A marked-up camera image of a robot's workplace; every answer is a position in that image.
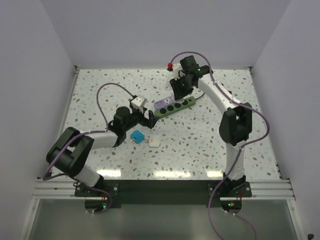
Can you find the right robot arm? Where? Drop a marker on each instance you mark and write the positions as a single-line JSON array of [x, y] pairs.
[[236, 122]]

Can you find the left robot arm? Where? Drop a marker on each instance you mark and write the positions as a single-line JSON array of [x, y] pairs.
[[71, 150]]

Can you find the white charger plug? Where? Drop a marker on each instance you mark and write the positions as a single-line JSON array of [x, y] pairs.
[[154, 141]]

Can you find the purple power strip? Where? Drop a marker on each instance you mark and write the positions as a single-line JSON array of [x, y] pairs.
[[163, 102]]

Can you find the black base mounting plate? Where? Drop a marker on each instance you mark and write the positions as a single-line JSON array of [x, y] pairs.
[[164, 192]]

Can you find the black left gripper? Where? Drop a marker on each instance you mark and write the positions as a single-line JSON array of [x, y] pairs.
[[149, 122]]

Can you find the blue charger plug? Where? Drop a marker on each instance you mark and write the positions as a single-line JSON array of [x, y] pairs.
[[137, 137]]

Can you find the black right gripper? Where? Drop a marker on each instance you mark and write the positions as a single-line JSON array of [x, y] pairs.
[[179, 93]]

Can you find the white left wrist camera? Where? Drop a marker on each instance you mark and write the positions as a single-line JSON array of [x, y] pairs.
[[138, 103]]

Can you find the green power strip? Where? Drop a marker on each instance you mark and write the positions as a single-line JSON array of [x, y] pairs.
[[175, 107]]

